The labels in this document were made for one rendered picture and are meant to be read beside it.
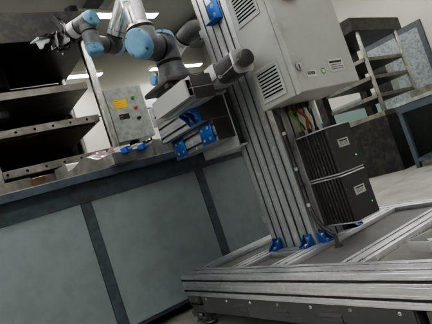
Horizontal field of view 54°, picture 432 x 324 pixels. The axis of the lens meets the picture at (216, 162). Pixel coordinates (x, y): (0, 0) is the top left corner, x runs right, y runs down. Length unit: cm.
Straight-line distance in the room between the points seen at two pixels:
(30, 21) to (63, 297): 184
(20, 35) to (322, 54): 204
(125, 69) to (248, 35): 911
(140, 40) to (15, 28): 144
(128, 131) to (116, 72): 737
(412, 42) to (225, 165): 642
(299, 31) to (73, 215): 124
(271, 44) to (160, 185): 100
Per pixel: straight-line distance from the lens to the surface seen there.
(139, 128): 324
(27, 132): 296
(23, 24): 313
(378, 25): 659
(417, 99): 542
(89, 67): 314
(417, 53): 844
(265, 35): 158
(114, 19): 211
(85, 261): 205
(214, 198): 235
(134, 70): 1078
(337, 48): 172
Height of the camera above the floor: 56
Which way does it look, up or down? 3 degrees up
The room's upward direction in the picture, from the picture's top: 18 degrees counter-clockwise
